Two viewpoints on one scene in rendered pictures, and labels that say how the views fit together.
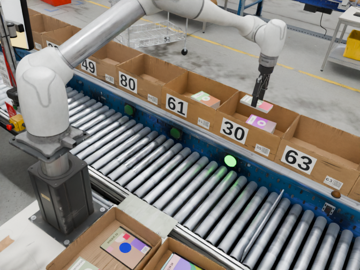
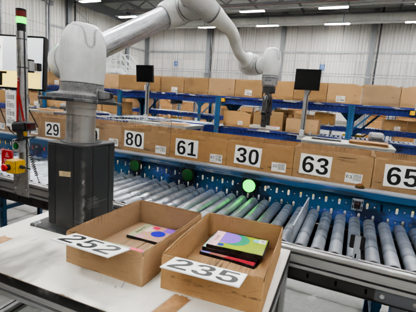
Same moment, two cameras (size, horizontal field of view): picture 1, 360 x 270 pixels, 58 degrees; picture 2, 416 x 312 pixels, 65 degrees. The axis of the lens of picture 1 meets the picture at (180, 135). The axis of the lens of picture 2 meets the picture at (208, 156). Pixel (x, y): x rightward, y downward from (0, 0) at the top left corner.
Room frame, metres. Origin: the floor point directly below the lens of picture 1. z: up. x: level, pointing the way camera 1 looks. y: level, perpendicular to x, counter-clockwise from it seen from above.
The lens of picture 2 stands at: (-0.34, 0.21, 1.26)
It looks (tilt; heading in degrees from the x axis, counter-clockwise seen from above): 10 degrees down; 351
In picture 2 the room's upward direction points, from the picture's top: 4 degrees clockwise
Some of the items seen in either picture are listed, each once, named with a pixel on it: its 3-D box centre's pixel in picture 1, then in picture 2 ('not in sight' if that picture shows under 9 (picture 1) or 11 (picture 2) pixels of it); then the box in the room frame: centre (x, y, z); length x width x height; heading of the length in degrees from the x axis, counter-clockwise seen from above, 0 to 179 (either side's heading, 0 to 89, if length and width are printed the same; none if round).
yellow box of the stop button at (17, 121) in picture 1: (21, 125); (18, 167); (1.50, 0.95, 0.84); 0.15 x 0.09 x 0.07; 57
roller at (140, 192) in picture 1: (164, 171); (182, 201); (1.33, 0.07, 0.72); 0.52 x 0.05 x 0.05; 147
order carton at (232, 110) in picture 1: (255, 124); (264, 154); (1.55, -0.43, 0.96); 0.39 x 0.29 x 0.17; 57
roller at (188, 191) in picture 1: (192, 187); (215, 208); (1.23, -0.09, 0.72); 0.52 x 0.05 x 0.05; 147
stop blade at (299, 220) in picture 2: (263, 223); (301, 218); (1.00, -0.45, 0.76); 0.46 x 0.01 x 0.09; 147
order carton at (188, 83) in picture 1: (199, 99); (207, 147); (1.76, -0.10, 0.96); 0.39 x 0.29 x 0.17; 57
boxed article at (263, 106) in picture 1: (256, 103); (264, 127); (1.49, -0.40, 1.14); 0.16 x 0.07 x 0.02; 57
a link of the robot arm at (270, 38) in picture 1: (272, 36); (270, 62); (1.51, -0.39, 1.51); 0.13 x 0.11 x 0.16; 28
